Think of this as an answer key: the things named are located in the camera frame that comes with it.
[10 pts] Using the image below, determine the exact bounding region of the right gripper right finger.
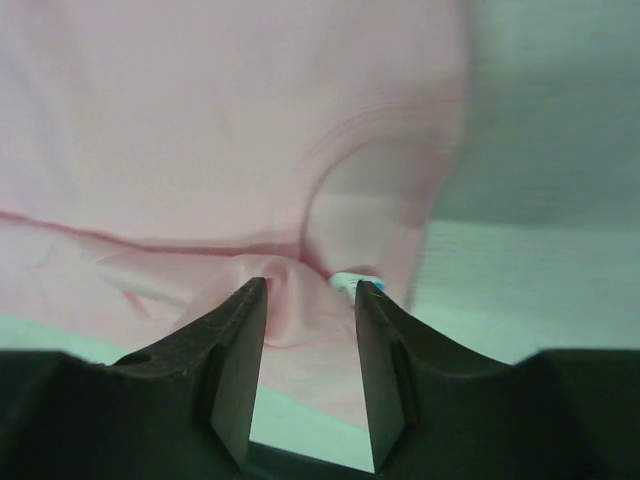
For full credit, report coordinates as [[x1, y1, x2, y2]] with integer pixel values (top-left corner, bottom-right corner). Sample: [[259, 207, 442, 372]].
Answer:
[[355, 281, 525, 475]]

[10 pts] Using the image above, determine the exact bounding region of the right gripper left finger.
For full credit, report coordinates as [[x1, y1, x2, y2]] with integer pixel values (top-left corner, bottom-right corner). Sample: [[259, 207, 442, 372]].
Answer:
[[110, 277, 267, 475]]

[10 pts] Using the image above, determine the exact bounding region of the pink t shirt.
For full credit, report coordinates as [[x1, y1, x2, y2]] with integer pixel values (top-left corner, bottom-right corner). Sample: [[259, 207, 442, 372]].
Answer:
[[1, 1, 466, 427]]

